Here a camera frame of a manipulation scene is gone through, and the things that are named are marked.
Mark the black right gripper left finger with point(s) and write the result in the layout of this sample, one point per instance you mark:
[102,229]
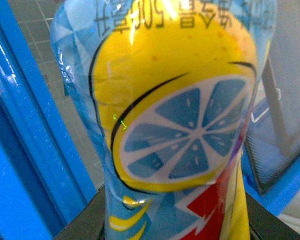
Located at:
[90,223]

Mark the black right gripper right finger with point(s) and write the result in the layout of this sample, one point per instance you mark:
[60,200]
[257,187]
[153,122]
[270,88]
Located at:
[263,225]

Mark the lemon drink bottle blue label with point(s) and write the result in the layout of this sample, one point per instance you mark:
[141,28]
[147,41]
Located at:
[165,90]

